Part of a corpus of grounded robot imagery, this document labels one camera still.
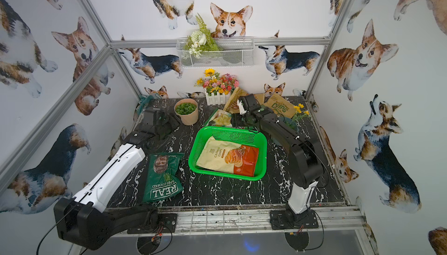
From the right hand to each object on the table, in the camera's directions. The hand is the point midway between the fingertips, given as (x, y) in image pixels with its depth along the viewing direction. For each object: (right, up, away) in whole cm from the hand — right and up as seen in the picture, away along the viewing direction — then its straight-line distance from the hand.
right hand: (241, 114), depth 90 cm
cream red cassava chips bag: (-7, -22, +1) cm, 23 cm away
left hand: (-30, 0, -9) cm, 32 cm away
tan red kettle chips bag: (-5, +6, +27) cm, 28 cm away
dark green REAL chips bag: (-39, -32, -6) cm, 51 cm away
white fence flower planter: (-14, +16, +18) cm, 28 cm away
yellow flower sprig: (+31, 0, +3) cm, 31 cm away
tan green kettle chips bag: (+25, +8, +27) cm, 38 cm away
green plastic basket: (-1, -13, +14) cm, 19 cm away
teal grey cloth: (-66, +10, +31) cm, 74 cm away
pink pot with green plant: (-31, +3, +12) cm, 33 cm away
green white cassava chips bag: (-12, -2, +18) cm, 22 cm away
